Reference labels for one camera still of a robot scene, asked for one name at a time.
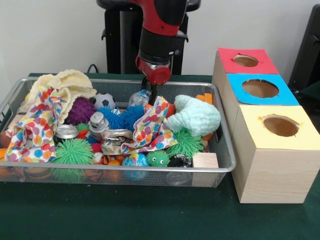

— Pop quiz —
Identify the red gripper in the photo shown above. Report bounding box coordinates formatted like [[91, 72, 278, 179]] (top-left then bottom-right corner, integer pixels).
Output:
[[135, 56, 172, 106]]

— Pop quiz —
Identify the small polka dot cloth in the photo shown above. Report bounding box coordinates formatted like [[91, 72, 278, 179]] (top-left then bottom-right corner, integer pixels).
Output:
[[121, 96, 179, 154]]

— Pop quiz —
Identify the mint green waffle cloth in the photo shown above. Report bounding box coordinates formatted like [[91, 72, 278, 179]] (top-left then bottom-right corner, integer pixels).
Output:
[[165, 94, 222, 137]]

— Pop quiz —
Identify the cream waffle cloth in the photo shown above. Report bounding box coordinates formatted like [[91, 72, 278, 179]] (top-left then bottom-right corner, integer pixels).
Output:
[[24, 69, 98, 125]]

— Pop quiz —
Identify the wooden box with three holes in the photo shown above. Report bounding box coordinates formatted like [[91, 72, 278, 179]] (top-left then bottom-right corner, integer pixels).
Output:
[[211, 46, 320, 204]]

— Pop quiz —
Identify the small green spiky ball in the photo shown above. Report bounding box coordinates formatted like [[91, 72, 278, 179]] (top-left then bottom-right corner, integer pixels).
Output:
[[164, 127, 204, 159]]

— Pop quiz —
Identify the crushed silver can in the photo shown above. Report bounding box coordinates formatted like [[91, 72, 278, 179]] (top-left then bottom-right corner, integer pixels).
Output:
[[101, 129, 133, 156]]

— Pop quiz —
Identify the plain wooden block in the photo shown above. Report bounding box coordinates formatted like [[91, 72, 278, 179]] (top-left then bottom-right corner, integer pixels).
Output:
[[192, 152, 220, 169]]

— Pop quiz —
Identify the large green spiky ball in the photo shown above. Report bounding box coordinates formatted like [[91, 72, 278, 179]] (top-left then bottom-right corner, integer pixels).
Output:
[[51, 138, 95, 165]]

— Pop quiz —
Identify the large polka dot cloth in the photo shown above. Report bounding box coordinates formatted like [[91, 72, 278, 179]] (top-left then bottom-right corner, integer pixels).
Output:
[[4, 84, 68, 163]]

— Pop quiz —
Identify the dark green tablecloth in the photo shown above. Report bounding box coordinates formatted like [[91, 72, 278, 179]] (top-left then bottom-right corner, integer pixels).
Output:
[[0, 72, 320, 240], [293, 81, 320, 118]]

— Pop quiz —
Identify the black monitor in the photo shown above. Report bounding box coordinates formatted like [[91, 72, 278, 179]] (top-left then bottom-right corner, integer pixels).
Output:
[[287, 3, 320, 87]]

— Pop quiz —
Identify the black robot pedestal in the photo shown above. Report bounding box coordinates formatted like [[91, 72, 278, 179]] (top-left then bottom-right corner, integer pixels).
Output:
[[96, 0, 202, 75]]

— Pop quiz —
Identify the silver wire mesh bin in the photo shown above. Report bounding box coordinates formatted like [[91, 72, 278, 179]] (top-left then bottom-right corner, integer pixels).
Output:
[[0, 76, 237, 189]]

